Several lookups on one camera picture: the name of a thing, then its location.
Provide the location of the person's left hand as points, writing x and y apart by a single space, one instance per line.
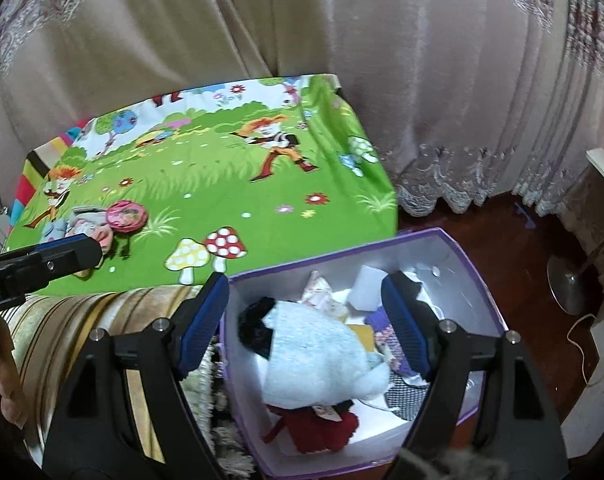
14 407

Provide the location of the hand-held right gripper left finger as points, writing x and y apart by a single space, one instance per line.
204 320

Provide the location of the pink round pouch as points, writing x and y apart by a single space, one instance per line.
126 216

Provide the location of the purple knitted cloth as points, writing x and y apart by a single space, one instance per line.
382 332

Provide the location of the purple storage box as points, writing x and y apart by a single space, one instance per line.
462 280

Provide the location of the light blue knitted cloth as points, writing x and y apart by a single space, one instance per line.
317 350

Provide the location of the white pink floral cloth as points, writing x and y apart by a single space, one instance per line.
322 290

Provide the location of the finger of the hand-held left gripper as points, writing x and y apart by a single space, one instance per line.
76 255

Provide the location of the colourful striped mat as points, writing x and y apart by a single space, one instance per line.
41 160

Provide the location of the black white houndstooth cloth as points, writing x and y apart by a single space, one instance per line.
407 400

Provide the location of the beige lace trimmed curtain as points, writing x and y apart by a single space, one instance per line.
332 25

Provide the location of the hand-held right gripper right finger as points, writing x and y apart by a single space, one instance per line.
404 325

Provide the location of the dark maroon knitted cloth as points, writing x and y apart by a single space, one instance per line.
322 430

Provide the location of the yellow cloth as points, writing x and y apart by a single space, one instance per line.
362 335

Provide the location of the green cartoon printed bed sheet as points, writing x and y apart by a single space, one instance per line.
221 170

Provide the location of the grey fluffy cloth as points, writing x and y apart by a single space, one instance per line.
432 465

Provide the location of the silver floor lamp base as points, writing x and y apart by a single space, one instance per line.
574 285

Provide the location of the striped beige cushion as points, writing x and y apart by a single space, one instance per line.
56 320

